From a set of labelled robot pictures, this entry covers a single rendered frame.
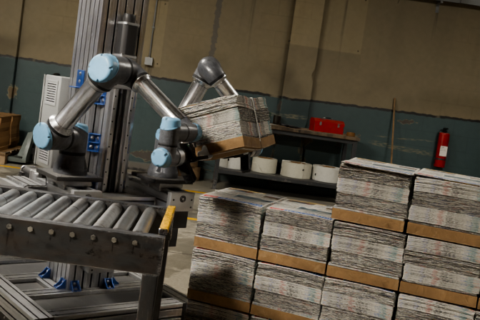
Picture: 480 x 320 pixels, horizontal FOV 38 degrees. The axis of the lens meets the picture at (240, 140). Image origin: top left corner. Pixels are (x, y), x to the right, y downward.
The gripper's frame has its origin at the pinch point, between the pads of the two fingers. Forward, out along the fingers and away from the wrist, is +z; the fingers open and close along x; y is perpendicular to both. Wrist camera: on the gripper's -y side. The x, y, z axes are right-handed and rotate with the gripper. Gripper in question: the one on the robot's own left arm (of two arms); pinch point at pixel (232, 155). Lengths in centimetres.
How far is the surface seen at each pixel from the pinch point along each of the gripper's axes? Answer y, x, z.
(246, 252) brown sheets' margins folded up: -42, 10, 35
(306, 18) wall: 185, -90, -603
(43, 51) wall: 217, -422, -477
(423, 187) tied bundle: -30, 87, 33
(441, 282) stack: -67, 85, 32
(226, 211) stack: -23.6, 5.6, 35.1
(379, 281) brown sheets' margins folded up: -62, 62, 33
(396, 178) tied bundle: -25, 78, 33
